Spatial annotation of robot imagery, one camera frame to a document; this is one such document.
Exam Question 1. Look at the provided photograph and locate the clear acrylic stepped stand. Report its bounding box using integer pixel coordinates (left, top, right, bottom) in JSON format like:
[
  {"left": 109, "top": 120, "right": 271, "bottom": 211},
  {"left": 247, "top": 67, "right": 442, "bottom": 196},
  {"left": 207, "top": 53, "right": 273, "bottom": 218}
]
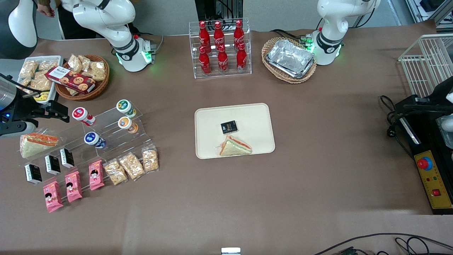
[
  {"left": 90, "top": 102, "right": 160, "bottom": 179},
  {"left": 19, "top": 113, "right": 107, "bottom": 213}
]

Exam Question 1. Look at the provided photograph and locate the beige plastic tray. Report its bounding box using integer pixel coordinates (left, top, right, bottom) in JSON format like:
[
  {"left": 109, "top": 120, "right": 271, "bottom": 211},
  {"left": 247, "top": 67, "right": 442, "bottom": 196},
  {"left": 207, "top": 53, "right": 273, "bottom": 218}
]
[{"left": 194, "top": 103, "right": 276, "bottom": 160}]

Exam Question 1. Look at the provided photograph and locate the green lid gum bottle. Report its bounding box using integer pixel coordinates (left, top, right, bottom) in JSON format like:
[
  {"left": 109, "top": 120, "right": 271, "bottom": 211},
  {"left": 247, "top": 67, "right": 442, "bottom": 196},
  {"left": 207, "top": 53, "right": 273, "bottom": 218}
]
[{"left": 116, "top": 99, "right": 137, "bottom": 118}]

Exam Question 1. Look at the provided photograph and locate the light tan wicker basket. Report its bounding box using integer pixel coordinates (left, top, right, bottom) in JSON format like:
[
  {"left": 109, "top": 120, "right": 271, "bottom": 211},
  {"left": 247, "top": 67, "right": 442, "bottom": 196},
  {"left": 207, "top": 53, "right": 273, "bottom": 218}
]
[{"left": 261, "top": 37, "right": 317, "bottom": 84}]

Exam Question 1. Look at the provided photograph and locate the person in dark clothes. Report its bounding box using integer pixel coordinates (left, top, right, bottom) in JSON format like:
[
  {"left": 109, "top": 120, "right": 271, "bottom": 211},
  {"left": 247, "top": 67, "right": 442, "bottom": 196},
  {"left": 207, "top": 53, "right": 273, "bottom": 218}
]
[{"left": 37, "top": 0, "right": 99, "bottom": 39}]

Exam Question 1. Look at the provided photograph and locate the bystander hand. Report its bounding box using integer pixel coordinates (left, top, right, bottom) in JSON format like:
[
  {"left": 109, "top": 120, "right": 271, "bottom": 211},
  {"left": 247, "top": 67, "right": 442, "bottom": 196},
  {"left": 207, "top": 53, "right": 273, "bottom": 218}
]
[{"left": 37, "top": 4, "right": 55, "bottom": 17}]

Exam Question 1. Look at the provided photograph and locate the red cookie box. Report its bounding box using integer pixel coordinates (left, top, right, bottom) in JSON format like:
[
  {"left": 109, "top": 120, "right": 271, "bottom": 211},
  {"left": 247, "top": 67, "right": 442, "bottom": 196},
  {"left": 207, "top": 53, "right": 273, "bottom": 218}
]
[{"left": 45, "top": 66, "right": 96, "bottom": 94}]

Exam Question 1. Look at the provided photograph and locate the black yellow control box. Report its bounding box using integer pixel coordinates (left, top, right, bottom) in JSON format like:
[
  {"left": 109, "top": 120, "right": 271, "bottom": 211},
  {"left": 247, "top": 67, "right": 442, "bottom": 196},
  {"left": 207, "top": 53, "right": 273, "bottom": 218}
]
[{"left": 395, "top": 94, "right": 453, "bottom": 215}]

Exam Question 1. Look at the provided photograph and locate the small black square box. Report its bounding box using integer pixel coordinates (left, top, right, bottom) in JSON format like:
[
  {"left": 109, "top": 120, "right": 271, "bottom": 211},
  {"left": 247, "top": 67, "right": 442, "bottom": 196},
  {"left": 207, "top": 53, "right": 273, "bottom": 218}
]
[{"left": 220, "top": 120, "right": 238, "bottom": 135}]

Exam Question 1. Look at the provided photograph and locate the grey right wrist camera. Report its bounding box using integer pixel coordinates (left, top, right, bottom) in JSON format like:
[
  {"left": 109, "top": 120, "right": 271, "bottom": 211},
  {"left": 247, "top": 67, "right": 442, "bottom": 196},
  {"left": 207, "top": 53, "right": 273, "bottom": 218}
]
[{"left": 0, "top": 120, "right": 38, "bottom": 138}]

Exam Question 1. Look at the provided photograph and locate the looped black floor cable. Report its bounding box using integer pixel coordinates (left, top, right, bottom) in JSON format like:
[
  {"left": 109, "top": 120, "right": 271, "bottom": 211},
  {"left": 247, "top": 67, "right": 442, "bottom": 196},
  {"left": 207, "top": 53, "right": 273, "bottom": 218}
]
[{"left": 395, "top": 237, "right": 453, "bottom": 255}]

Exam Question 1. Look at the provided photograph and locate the red lid gum bottle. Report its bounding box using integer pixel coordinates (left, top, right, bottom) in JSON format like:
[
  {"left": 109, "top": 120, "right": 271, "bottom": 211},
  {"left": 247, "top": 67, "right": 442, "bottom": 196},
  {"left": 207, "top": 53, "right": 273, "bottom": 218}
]
[{"left": 72, "top": 107, "right": 96, "bottom": 126}]

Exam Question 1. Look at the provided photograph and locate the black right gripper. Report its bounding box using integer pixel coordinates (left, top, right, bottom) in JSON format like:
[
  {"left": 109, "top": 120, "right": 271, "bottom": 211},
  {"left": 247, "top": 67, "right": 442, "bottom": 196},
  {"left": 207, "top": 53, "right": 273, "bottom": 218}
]
[{"left": 0, "top": 93, "right": 69, "bottom": 124}]

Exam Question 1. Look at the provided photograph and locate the black base cable bundle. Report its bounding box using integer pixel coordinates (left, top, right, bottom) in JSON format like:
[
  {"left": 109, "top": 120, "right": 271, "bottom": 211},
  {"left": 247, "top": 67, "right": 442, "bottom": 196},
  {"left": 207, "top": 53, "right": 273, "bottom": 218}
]
[{"left": 271, "top": 28, "right": 315, "bottom": 45}]

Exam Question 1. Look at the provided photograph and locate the blue lid gum bottle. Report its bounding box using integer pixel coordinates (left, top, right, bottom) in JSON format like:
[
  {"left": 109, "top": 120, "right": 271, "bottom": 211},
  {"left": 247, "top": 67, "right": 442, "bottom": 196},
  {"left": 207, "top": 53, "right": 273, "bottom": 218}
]
[{"left": 84, "top": 131, "right": 107, "bottom": 149}]

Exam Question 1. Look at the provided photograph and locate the clear acrylic bottle rack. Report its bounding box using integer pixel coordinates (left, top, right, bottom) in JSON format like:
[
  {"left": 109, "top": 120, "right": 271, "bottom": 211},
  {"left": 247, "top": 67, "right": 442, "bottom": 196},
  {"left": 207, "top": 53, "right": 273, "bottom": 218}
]
[{"left": 189, "top": 18, "right": 252, "bottom": 79}]

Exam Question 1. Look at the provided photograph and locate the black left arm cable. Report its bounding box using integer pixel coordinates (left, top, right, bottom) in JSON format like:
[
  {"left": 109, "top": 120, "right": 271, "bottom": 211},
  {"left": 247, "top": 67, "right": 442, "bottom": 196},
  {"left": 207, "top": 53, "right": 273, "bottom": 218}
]
[{"left": 349, "top": 0, "right": 377, "bottom": 29}]

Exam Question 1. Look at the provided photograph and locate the small black drink carton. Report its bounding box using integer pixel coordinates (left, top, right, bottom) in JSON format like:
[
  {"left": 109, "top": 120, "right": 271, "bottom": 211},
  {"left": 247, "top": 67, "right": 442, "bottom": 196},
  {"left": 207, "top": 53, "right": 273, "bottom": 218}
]
[
  {"left": 44, "top": 155, "right": 62, "bottom": 176},
  {"left": 59, "top": 148, "right": 75, "bottom": 169},
  {"left": 24, "top": 163, "right": 43, "bottom": 185}
]

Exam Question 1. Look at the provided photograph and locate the orange lid gum bottle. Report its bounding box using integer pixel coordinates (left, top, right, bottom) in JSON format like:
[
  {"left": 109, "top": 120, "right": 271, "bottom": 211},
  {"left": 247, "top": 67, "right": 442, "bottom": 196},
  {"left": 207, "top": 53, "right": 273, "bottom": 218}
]
[{"left": 117, "top": 116, "right": 139, "bottom": 134}]

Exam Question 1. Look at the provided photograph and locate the stack of foil trays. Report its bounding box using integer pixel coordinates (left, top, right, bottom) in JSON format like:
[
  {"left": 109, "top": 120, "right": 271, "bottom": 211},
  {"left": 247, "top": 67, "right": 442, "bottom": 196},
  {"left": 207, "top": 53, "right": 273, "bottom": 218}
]
[{"left": 265, "top": 39, "right": 316, "bottom": 79}]

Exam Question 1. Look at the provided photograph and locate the pink snack pack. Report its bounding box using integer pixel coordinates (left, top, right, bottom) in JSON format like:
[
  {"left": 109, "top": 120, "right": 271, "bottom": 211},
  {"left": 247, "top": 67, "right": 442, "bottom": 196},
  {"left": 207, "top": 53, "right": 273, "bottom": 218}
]
[
  {"left": 42, "top": 181, "right": 64, "bottom": 213},
  {"left": 88, "top": 160, "right": 105, "bottom": 191},
  {"left": 64, "top": 171, "right": 83, "bottom": 203}
]

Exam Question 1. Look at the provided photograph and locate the black control box cable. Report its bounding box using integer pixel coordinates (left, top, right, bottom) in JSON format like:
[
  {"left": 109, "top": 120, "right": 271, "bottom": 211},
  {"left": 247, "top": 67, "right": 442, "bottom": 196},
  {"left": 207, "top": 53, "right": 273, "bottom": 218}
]
[{"left": 380, "top": 95, "right": 414, "bottom": 160}]

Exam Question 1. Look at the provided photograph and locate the long black floor cable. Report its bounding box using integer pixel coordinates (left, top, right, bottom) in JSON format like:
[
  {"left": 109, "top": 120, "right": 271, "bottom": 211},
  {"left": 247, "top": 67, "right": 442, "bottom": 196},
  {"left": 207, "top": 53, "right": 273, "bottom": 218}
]
[{"left": 313, "top": 233, "right": 453, "bottom": 255}]

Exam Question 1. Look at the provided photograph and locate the white wire basket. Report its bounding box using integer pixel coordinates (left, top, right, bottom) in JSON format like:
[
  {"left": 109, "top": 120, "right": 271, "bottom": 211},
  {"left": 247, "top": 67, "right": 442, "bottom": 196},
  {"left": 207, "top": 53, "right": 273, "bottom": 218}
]
[{"left": 398, "top": 34, "right": 453, "bottom": 98}]

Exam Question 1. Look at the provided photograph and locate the grey base cable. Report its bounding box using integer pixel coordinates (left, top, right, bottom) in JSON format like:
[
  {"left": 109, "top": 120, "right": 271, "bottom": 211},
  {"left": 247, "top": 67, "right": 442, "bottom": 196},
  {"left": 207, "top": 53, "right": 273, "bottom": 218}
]
[{"left": 150, "top": 35, "right": 165, "bottom": 55}]

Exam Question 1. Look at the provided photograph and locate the red cola bottle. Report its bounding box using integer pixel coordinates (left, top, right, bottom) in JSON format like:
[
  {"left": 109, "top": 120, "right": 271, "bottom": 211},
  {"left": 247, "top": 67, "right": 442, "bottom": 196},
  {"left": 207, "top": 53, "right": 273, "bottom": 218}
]
[
  {"left": 199, "top": 46, "right": 212, "bottom": 76},
  {"left": 217, "top": 45, "right": 229, "bottom": 74},
  {"left": 199, "top": 21, "right": 211, "bottom": 53},
  {"left": 234, "top": 19, "right": 245, "bottom": 50},
  {"left": 236, "top": 42, "right": 247, "bottom": 73},
  {"left": 213, "top": 21, "right": 225, "bottom": 53}
]

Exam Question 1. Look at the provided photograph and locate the black equipment stand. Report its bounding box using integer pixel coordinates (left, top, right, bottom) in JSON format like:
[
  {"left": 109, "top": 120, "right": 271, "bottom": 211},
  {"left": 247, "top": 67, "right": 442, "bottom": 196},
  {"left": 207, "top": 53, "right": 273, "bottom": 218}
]
[{"left": 194, "top": 0, "right": 245, "bottom": 22}]

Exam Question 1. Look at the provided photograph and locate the wrapped triangle sandwich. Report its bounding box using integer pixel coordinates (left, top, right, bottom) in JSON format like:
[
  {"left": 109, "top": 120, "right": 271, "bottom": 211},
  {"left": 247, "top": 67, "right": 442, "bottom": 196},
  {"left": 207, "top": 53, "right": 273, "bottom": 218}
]
[
  {"left": 215, "top": 135, "right": 253, "bottom": 157},
  {"left": 19, "top": 128, "right": 59, "bottom": 159}
]

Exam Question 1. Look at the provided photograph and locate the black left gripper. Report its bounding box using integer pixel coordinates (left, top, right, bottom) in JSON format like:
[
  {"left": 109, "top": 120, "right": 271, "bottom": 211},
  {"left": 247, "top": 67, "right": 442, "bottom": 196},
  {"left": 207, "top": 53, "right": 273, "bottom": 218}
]
[{"left": 403, "top": 75, "right": 453, "bottom": 115}]

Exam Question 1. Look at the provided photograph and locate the white plastic bin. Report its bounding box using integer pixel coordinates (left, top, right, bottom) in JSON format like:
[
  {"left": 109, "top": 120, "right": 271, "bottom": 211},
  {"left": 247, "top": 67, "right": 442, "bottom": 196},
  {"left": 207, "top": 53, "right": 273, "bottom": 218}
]
[{"left": 17, "top": 56, "right": 63, "bottom": 105}]

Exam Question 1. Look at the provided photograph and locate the grey metal shelving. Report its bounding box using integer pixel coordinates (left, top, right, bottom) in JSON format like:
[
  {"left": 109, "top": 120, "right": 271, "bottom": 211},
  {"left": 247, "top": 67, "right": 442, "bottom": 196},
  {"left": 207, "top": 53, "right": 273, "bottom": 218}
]
[{"left": 405, "top": 0, "right": 453, "bottom": 25}]

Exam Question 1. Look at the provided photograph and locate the dark brown wicker basket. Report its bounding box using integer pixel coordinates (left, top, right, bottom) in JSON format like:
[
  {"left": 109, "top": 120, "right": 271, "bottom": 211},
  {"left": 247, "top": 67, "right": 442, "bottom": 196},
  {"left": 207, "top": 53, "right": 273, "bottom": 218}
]
[{"left": 55, "top": 54, "right": 110, "bottom": 101}]

